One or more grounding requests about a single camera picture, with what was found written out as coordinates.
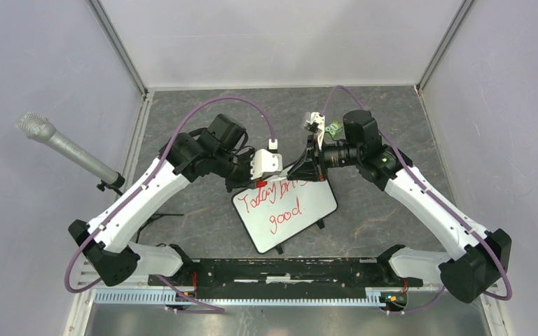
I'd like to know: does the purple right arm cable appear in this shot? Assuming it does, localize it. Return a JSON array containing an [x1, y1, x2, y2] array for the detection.
[[321, 85, 513, 317]]

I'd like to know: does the small white whiteboard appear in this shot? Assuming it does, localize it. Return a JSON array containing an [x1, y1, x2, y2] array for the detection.
[[231, 181, 338, 254]]

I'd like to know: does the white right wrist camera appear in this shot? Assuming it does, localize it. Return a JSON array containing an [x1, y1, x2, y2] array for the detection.
[[303, 112, 326, 150]]

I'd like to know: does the green toy block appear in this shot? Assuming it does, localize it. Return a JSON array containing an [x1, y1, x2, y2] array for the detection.
[[325, 120, 343, 139]]

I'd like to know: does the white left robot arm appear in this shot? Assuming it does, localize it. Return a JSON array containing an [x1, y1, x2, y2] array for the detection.
[[68, 114, 253, 286]]

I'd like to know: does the toothed light blue strip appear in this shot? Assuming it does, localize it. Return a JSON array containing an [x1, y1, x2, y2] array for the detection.
[[94, 289, 385, 307]]

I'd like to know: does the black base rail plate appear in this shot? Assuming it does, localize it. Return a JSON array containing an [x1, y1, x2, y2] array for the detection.
[[169, 258, 423, 299]]

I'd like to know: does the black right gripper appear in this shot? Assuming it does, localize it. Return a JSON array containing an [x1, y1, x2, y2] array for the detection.
[[287, 133, 361, 183]]

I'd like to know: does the aluminium frame rail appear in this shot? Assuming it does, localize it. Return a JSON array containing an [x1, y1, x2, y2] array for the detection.
[[78, 261, 150, 289]]

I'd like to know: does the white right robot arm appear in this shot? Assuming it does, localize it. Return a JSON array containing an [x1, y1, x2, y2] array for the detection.
[[287, 110, 513, 303]]

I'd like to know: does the silver microphone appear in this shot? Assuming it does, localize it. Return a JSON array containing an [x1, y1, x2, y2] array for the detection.
[[15, 111, 125, 191]]

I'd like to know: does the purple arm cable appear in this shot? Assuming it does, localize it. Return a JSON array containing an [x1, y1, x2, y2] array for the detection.
[[64, 96, 280, 315], [321, 85, 513, 317]]

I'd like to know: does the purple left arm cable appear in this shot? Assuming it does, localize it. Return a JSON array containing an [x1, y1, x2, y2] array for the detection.
[[64, 96, 280, 315]]

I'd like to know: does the red whiteboard marker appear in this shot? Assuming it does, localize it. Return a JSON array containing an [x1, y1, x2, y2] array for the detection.
[[262, 174, 289, 183]]

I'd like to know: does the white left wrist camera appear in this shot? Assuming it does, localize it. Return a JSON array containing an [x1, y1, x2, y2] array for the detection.
[[250, 139, 283, 180]]

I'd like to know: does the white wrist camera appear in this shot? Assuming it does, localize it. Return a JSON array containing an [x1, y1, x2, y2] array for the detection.
[[250, 139, 283, 180], [303, 112, 326, 150]]

